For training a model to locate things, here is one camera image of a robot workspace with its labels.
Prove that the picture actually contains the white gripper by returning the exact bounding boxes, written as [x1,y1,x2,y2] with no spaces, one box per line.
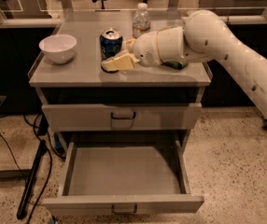
[101,26,185,72]

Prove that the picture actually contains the blue pepsi can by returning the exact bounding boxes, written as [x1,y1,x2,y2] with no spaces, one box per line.
[100,27,123,62]

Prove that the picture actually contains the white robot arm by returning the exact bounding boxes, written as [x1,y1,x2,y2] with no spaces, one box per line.
[101,10,267,118]

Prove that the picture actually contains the grey metal drawer cabinet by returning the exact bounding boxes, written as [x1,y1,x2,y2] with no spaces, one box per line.
[27,9,214,151]

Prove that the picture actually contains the closed grey top drawer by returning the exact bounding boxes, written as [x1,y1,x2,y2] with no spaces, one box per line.
[42,104,202,132]

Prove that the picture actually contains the open grey middle drawer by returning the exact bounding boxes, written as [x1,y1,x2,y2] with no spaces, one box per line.
[44,140,204,216]

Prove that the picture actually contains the clear plastic water bottle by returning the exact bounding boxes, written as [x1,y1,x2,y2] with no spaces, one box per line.
[133,3,151,38]

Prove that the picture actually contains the green snack chip bag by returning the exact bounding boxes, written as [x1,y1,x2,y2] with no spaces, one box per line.
[157,26,187,70]

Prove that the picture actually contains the white ceramic bowl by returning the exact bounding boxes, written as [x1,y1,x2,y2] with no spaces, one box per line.
[39,35,77,63]

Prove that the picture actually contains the black wheeled cart base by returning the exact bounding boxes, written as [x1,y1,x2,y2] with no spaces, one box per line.
[262,119,267,130]

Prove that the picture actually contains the black power strip bar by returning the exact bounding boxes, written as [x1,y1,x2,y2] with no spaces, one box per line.
[17,140,46,220]

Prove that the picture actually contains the black floor cable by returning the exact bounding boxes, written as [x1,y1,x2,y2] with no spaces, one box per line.
[0,105,66,224]

